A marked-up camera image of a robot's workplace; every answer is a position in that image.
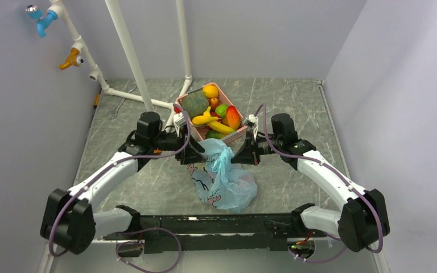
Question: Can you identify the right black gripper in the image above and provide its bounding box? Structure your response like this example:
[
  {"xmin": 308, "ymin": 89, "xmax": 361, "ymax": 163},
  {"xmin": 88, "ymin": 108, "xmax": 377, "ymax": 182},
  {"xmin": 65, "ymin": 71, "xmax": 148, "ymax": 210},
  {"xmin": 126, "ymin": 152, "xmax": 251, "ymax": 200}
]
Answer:
[{"xmin": 231, "ymin": 129, "xmax": 283, "ymax": 166}]

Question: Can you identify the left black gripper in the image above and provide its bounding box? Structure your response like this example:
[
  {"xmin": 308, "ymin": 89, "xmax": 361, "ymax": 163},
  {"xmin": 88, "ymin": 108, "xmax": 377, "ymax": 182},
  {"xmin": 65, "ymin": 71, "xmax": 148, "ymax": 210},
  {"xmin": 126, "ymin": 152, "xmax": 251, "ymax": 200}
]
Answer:
[{"xmin": 151, "ymin": 124, "xmax": 207, "ymax": 166}]

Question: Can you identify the light blue plastic bag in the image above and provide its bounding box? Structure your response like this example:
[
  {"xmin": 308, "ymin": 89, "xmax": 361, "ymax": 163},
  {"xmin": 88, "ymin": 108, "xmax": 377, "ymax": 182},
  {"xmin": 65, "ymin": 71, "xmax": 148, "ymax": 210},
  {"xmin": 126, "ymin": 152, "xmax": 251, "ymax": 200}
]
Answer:
[{"xmin": 187, "ymin": 139, "xmax": 258, "ymax": 213}]

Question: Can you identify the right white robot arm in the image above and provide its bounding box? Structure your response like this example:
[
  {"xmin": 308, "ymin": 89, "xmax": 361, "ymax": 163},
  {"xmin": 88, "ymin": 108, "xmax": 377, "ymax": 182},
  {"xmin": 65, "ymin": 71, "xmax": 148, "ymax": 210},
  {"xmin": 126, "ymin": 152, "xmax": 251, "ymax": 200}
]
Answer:
[{"xmin": 232, "ymin": 113, "xmax": 390, "ymax": 253}]

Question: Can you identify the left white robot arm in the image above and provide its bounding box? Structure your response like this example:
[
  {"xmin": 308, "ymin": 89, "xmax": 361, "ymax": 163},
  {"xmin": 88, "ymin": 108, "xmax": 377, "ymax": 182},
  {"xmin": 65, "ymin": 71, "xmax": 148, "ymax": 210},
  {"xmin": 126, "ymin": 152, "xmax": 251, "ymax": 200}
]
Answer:
[{"xmin": 40, "ymin": 111, "xmax": 205, "ymax": 254}]

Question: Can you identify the small green fake fruit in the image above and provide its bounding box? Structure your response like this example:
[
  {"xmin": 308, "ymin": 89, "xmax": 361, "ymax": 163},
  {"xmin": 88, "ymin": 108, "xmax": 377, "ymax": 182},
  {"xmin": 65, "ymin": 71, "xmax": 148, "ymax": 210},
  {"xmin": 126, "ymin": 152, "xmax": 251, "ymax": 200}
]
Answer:
[{"xmin": 205, "ymin": 130, "xmax": 227, "ymax": 139}]

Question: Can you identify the yellow fake banana bunch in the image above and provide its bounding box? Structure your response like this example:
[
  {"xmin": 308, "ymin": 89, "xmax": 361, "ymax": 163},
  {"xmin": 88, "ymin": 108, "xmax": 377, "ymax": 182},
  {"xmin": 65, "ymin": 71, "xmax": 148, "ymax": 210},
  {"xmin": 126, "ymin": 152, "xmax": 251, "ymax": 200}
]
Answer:
[{"xmin": 192, "ymin": 106, "xmax": 236, "ymax": 135}]

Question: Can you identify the red orange fake mango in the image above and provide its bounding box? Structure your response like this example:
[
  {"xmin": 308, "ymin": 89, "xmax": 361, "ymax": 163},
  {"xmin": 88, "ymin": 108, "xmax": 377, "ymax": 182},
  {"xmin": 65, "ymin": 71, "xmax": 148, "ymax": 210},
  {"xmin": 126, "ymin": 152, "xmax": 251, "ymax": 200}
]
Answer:
[{"xmin": 222, "ymin": 105, "xmax": 241, "ymax": 130}]

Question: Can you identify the light green fake fruit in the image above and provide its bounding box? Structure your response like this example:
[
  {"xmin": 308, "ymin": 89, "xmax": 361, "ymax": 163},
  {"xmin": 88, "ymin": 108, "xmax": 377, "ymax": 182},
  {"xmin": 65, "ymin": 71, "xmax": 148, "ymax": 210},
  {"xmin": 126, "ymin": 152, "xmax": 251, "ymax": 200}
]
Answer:
[{"xmin": 215, "ymin": 104, "xmax": 229, "ymax": 118}]

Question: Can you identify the yellow fake lemon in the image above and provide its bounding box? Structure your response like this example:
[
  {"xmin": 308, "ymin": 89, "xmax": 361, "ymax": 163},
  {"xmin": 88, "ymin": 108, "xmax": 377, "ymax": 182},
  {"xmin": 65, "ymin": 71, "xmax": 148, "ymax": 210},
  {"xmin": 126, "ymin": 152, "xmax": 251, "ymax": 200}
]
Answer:
[{"xmin": 202, "ymin": 85, "xmax": 219, "ymax": 99}]

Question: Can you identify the pink plastic basket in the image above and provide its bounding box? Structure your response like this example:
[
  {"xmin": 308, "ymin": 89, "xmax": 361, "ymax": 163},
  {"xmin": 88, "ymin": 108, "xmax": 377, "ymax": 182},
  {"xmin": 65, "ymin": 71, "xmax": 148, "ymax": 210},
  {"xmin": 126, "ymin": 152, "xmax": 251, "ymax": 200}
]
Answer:
[{"xmin": 178, "ymin": 82, "xmax": 246, "ymax": 143}]

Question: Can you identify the small red peach fruit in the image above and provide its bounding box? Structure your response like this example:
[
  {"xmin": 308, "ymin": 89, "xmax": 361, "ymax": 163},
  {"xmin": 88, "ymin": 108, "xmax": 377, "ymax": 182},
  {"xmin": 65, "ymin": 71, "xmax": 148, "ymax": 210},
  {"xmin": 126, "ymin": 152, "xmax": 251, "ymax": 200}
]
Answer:
[{"xmin": 209, "ymin": 97, "xmax": 221, "ymax": 111}]

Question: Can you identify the orange toy faucet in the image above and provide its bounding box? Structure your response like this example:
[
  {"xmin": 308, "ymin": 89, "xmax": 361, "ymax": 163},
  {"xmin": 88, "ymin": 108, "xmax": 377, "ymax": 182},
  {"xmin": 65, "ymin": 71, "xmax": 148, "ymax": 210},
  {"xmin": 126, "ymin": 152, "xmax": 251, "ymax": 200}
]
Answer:
[{"xmin": 59, "ymin": 47, "xmax": 84, "ymax": 70}]

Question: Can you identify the blue toy faucet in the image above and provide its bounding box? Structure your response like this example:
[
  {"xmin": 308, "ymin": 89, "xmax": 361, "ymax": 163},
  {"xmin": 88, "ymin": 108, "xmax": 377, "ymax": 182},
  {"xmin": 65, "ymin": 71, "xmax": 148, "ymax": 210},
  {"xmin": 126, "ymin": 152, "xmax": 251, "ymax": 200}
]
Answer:
[{"xmin": 25, "ymin": 5, "xmax": 59, "ymax": 38}]

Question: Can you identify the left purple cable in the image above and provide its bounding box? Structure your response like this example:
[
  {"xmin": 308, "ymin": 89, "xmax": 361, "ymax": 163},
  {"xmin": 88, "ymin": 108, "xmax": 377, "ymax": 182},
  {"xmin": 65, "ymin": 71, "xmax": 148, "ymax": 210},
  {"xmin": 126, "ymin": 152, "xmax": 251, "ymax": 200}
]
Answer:
[{"xmin": 48, "ymin": 104, "xmax": 192, "ymax": 273}]

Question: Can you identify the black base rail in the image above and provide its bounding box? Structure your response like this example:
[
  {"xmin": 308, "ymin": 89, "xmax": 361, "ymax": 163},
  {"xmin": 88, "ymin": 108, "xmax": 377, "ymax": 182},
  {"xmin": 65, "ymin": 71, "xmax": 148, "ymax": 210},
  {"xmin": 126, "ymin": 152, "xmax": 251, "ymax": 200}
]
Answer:
[{"xmin": 104, "ymin": 213, "xmax": 325, "ymax": 254}]

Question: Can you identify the orange handled tool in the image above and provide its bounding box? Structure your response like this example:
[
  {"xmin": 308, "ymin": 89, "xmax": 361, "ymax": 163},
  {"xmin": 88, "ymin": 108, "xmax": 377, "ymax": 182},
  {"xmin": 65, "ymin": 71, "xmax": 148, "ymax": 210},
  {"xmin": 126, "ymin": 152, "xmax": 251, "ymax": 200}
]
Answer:
[{"xmin": 93, "ymin": 94, "xmax": 101, "ymax": 114}]

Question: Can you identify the aluminium frame rail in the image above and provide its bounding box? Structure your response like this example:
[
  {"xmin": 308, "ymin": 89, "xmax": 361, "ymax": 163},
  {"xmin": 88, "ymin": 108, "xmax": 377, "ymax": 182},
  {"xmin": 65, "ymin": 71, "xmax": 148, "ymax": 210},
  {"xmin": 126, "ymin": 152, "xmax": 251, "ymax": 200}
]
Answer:
[{"xmin": 37, "ymin": 214, "xmax": 391, "ymax": 273}]

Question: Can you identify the white pvc pipe frame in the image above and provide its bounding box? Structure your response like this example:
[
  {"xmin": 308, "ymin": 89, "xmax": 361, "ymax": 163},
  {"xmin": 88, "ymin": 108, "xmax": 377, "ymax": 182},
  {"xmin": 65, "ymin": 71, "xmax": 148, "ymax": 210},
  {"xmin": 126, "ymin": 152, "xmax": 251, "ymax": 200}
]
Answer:
[{"xmin": 47, "ymin": 1, "xmax": 175, "ymax": 127}]

